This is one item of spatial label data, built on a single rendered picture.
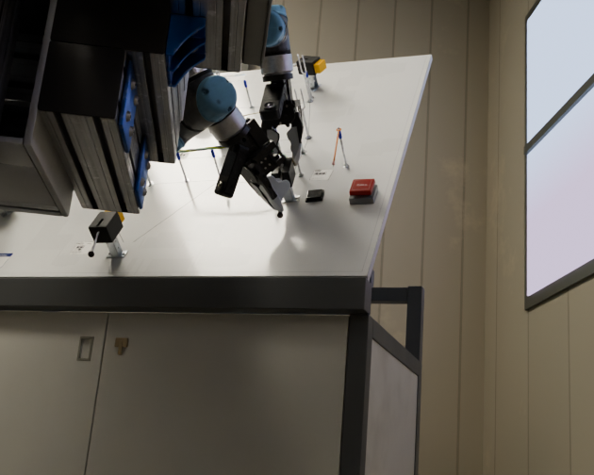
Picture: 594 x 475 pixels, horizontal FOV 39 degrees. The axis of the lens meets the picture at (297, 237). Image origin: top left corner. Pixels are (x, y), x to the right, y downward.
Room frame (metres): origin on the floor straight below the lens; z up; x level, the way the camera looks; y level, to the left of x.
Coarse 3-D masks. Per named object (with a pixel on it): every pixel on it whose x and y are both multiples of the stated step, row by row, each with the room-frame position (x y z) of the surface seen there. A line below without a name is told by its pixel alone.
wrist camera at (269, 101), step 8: (272, 88) 1.72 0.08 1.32; (280, 88) 1.71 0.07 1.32; (264, 96) 1.70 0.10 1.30; (272, 96) 1.70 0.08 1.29; (280, 96) 1.69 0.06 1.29; (264, 104) 1.68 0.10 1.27; (272, 104) 1.68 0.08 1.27; (280, 104) 1.69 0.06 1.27; (264, 112) 1.68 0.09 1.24; (272, 112) 1.67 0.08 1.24; (280, 112) 1.69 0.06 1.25; (264, 120) 1.69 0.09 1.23
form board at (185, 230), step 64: (384, 64) 2.17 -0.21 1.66; (320, 128) 2.01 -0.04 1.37; (384, 128) 1.94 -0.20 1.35; (192, 192) 1.94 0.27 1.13; (384, 192) 1.76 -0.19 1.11; (64, 256) 1.88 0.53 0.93; (128, 256) 1.82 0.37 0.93; (192, 256) 1.76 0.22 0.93; (256, 256) 1.71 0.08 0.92; (320, 256) 1.66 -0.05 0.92
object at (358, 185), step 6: (354, 180) 1.76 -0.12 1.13; (360, 180) 1.75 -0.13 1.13; (366, 180) 1.75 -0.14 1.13; (372, 180) 1.74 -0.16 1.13; (354, 186) 1.74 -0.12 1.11; (360, 186) 1.74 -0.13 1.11; (366, 186) 1.73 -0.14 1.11; (372, 186) 1.73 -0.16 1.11; (354, 192) 1.73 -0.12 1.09; (360, 192) 1.73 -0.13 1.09; (366, 192) 1.72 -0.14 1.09
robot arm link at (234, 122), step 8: (232, 112) 1.55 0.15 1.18; (240, 112) 1.58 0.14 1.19; (224, 120) 1.55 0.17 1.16; (232, 120) 1.56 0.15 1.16; (240, 120) 1.57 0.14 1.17; (208, 128) 1.58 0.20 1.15; (216, 128) 1.56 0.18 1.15; (224, 128) 1.56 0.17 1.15; (232, 128) 1.56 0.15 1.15; (240, 128) 1.57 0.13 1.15; (216, 136) 1.58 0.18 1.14; (224, 136) 1.58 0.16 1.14; (232, 136) 1.58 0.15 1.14
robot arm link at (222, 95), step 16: (192, 80) 1.36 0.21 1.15; (208, 80) 1.35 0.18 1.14; (224, 80) 1.36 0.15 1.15; (192, 96) 1.37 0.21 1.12; (208, 96) 1.35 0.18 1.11; (224, 96) 1.37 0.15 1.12; (192, 112) 1.40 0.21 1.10; (208, 112) 1.37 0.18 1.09; (224, 112) 1.37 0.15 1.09; (192, 128) 1.44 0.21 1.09
